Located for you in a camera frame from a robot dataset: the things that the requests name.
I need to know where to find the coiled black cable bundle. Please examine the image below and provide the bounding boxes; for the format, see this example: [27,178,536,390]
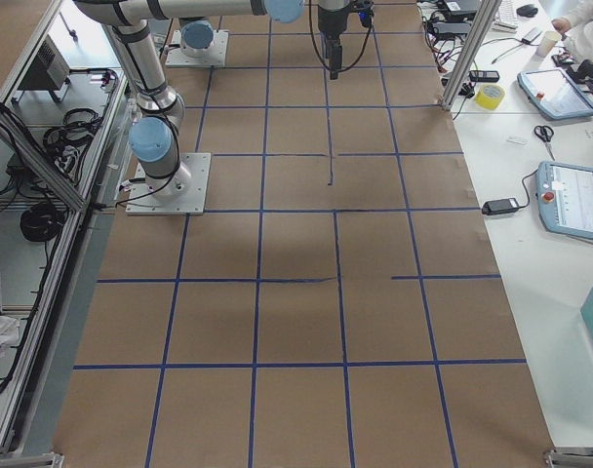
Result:
[20,202,63,244]

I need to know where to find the aluminium side frame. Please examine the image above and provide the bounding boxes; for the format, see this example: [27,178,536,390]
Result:
[0,1,128,457]

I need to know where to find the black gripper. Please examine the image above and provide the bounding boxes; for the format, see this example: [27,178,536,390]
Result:
[318,0,350,80]

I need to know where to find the teach pendant near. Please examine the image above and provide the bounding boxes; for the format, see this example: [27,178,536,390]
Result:
[535,161,593,241]

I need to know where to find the black phone device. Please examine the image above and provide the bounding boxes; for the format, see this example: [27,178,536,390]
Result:
[468,70,500,83]

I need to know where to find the yellow tape roll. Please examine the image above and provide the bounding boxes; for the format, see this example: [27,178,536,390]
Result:
[475,84,505,110]

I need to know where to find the black handled scissors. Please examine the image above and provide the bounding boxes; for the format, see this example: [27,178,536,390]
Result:
[534,125,555,161]

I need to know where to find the aluminium frame post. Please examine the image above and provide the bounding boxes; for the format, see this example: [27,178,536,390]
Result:
[440,0,501,110]

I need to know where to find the teach pendant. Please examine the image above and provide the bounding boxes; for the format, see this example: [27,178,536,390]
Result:
[517,68,593,121]
[535,161,593,241]

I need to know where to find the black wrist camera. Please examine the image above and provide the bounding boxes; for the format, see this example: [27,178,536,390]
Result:
[352,0,375,28]

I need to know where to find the teach pendant far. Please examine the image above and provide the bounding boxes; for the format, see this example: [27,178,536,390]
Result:
[517,68,593,121]

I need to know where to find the grey control box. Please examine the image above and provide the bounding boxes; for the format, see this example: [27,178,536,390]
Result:
[13,35,70,103]

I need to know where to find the paper cup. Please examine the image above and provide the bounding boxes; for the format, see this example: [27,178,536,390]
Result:
[535,30,561,58]

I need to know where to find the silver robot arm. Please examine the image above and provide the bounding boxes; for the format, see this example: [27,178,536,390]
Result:
[75,1,312,202]
[179,17,215,57]

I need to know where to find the black power adapter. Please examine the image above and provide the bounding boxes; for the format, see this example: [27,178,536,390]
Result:
[481,197,520,215]

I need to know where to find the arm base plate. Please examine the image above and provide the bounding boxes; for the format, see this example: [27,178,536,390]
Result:
[166,29,229,68]
[125,153,212,215]

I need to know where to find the person in white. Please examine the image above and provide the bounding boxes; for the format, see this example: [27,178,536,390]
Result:
[552,0,593,61]

